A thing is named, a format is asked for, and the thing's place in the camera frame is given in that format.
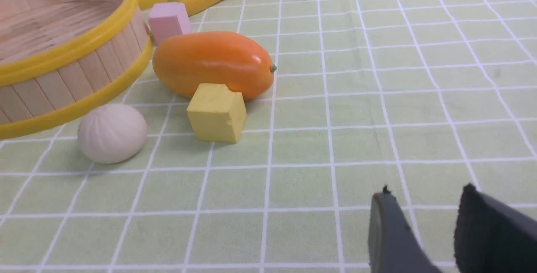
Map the yellow foam cube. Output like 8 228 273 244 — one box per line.
187 83 247 143

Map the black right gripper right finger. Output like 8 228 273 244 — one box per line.
454 184 537 273

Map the white steamed bun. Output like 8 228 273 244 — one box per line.
77 103 148 164

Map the pink foam cube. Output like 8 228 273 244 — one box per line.
149 2 192 45

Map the green checkered tablecloth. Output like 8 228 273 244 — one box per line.
0 0 537 273

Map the bamboo steamer tray yellow rim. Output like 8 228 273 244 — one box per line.
0 0 153 140

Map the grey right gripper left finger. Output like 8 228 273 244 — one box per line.
368 186 441 273

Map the orange plastic mango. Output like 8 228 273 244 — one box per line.
153 31 277 100

